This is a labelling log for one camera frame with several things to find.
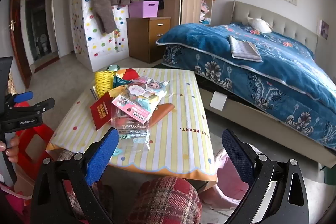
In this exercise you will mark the teal foil wrapper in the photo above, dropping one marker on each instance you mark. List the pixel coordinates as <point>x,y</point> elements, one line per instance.
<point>119,81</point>

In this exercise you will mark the white tag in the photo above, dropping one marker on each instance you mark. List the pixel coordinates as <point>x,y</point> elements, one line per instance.
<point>218,100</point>

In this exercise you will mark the green round tin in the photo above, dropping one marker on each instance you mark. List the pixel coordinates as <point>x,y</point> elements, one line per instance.
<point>113,68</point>

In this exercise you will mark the pink plastic bag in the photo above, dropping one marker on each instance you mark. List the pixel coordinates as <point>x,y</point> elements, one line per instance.
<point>231,176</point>

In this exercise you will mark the person's left hand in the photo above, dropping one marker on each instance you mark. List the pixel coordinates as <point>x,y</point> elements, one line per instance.
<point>13,146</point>

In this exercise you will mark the pile of folded clothes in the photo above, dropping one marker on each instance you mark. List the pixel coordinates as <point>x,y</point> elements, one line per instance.
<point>205,10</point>

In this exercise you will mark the clear plastic packaging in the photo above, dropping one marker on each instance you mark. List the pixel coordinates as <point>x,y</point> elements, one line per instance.
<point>131,134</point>

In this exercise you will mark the red plastic stool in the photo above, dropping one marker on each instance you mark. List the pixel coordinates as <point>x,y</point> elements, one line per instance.
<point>34,140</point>

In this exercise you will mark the blue floral blanket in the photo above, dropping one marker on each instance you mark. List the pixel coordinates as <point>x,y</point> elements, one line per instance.
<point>210,40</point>

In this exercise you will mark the purple plastic basket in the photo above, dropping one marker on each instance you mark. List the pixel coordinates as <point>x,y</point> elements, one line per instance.
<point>143,9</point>

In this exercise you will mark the red plaid pants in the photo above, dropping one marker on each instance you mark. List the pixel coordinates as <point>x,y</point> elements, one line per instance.
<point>162,200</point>

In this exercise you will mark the wooden drawer cabinet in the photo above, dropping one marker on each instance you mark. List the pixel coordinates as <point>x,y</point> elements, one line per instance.
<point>141,37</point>

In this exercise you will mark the pink cartoon card packet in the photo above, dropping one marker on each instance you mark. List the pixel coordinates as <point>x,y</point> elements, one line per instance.
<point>126,106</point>

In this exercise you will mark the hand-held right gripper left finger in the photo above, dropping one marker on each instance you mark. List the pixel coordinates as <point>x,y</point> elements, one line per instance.
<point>102,157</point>

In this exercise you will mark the folded grey cloth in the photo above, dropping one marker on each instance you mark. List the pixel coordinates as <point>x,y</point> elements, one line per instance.
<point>245,49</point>

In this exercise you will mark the white toilet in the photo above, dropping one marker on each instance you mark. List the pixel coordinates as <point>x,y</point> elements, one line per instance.
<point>43,43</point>

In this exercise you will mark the small wall photo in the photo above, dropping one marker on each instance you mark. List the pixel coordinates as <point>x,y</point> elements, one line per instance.
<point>323,29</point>

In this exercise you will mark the white plush toy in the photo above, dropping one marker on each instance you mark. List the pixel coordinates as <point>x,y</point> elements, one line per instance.
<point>258,25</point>

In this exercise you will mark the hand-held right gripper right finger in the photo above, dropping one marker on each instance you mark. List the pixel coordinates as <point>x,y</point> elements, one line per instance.
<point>237,158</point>

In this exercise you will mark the table with striped cloth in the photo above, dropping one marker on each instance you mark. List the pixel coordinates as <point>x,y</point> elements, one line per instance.
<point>178,113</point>

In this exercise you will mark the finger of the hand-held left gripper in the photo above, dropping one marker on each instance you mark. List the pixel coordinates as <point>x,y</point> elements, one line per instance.
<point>44,104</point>
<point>23,96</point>

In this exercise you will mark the brown wooden door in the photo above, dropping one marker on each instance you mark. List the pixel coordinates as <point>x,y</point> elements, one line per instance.
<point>17,29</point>

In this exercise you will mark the beige upholstered bed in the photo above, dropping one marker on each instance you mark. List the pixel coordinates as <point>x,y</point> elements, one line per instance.
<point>283,27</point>

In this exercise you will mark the brown paper packet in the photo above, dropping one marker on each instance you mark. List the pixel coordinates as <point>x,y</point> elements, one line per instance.
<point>162,112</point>

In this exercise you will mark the red orange wrapper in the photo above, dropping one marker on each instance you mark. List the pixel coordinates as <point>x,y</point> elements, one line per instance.
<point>130,74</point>

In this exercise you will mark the mint green plush toy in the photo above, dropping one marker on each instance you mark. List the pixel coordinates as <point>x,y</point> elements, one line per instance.
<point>149,96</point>

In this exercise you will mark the yellow foam fruit net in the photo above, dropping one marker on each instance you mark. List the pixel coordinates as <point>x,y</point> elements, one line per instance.
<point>105,75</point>
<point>101,88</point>

